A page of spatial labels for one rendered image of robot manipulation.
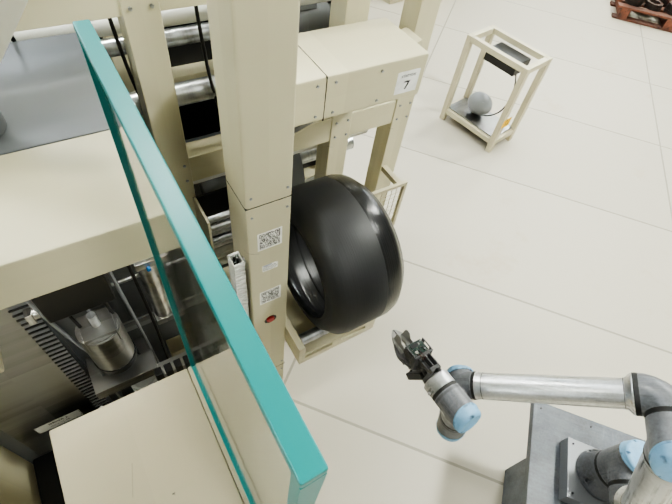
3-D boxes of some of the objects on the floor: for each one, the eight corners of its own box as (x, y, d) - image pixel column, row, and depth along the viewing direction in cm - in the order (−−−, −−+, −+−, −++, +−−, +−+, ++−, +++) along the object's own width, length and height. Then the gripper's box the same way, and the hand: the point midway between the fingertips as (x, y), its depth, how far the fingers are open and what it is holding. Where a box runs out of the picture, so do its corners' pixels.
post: (260, 422, 242) (206, -363, 45) (249, 400, 249) (162, -370, 52) (282, 410, 247) (320, -342, 50) (271, 389, 254) (267, -352, 57)
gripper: (448, 363, 140) (406, 313, 152) (425, 376, 136) (384, 325, 149) (442, 377, 146) (402, 328, 158) (420, 390, 143) (381, 339, 155)
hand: (395, 334), depth 155 cm, fingers closed
